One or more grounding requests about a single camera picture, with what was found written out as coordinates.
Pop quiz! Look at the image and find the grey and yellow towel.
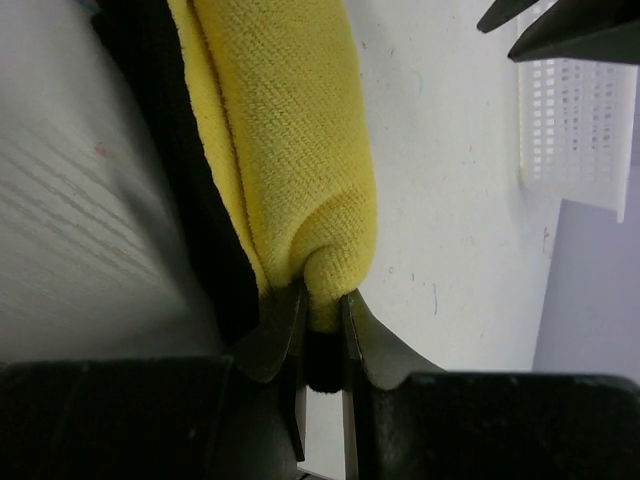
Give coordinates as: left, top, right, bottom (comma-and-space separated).
92, 1, 376, 393

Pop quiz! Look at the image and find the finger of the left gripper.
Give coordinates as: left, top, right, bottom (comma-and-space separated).
508, 0, 639, 64
476, 0, 538, 33

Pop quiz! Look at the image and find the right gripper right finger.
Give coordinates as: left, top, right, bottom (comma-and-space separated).
340, 291, 444, 479

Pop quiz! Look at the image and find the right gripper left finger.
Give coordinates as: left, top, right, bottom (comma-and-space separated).
229, 282, 308, 462

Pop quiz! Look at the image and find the white plastic basket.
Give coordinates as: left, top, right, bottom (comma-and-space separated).
514, 4, 640, 224

